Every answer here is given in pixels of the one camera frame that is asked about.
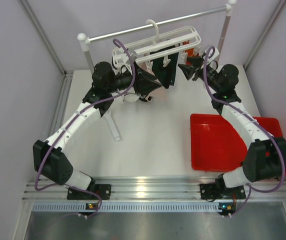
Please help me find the orange sock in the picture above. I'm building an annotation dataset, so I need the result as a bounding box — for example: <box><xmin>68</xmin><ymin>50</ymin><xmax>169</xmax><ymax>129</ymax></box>
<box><xmin>182</xmin><ymin>41</ymin><xmax>195</xmax><ymax>57</ymax></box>

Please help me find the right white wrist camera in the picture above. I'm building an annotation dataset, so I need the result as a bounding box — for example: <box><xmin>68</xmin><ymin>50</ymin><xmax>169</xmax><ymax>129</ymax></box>
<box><xmin>199</xmin><ymin>45</ymin><xmax>220</xmax><ymax>64</ymax></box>

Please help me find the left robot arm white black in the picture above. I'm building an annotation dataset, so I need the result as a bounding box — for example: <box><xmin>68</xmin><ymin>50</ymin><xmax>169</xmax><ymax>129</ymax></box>
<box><xmin>33</xmin><ymin>61</ymin><xmax>162</xmax><ymax>199</ymax></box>

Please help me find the red plastic tray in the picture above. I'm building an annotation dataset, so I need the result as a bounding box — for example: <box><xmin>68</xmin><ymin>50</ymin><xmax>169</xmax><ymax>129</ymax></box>
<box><xmin>190</xmin><ymin>113</ymin><xmax>286</xmax><ymax>175</ymax></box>

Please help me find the white sock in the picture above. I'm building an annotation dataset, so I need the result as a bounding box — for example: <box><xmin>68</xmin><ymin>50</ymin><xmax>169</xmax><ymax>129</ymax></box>
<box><xmin>123</xmin><ymin>93</ymin><xmax>140</xmax><ymax>103</ymax></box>

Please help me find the white clip sock hanger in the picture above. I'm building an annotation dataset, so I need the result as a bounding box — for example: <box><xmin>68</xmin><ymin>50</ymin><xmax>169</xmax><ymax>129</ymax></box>
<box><xmin>111</xmin><ymin>19</ymin><xmax>201</xmax><ymax>73</ymax></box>

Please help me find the pink sock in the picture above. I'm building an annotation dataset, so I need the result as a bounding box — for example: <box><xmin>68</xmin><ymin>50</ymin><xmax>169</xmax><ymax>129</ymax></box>
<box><xmin>139</xmin><ymin>63</ymin><xmax>166</xmax><ymax>101</ymax></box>

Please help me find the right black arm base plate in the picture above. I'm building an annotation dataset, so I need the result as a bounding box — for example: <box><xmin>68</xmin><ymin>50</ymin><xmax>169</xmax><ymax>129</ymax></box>
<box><xmin>199</xmin><ymin>183</ymin><xmax>246</xmax><ymax>202</ymax></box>

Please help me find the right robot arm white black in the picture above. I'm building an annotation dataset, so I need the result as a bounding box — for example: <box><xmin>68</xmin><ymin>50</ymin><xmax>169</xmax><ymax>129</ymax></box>
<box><xmin>178</xmin><ymin>55</ymin><xmax>286</xmax><ymax>198</ymax></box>

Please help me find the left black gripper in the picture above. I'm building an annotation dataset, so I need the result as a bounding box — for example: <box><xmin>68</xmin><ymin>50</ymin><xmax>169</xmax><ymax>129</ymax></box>
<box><xmin>106</xmin><ymin>61</ymin><xmax>161</xmax><ymax>96</ymax></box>

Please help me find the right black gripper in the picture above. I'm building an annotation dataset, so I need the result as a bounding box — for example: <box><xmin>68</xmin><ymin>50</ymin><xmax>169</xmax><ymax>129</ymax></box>
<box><xmin>179</xmin><ymin>56</ymin><xmax>222</xmax><ymax>93</ymax></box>

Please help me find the white metal drying rack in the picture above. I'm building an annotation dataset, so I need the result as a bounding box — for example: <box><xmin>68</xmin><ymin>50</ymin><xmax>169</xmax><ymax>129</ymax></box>
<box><xmin>78</xmin><ymin>0</ymin><xmax>236</xmax><ymax>141</ymax></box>

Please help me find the grey slotted cable duct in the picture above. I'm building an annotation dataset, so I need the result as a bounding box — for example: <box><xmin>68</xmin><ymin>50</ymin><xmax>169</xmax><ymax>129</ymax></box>
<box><xmin>32</xmin><ymin>201</ymin><xmax>233</xmax><ymax>213</ymax></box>

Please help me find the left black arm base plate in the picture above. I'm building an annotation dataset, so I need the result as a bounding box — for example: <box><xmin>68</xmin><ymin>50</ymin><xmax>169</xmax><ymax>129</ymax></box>
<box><xmin>67</xmin><ymin>184</ymin><xmax>112</xmax><ymax>200</ymax></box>

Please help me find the dark teal sock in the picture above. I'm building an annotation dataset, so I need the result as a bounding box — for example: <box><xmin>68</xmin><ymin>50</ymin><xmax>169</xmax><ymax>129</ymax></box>
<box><xmin>168</xmin><ymin>53</ymin><xmax>178</xmax><ymax>86</ymax></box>
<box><xmin>152</xmin><ymin>57</ymin><xmax>170</xmax><ymax>89</ymax></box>

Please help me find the aluminium rail frame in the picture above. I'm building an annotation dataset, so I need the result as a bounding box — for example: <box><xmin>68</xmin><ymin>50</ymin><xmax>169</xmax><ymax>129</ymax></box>
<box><xmin>23</xmin><ymin>176</ymin><xmax>286</xmax><ymax>202</ymax></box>

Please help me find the black sock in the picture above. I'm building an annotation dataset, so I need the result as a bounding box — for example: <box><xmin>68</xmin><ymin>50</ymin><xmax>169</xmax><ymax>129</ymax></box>
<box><xmin>139</xmin><ymin>96</ymin><xmax>153</xmax><ymax>103</ymax></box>

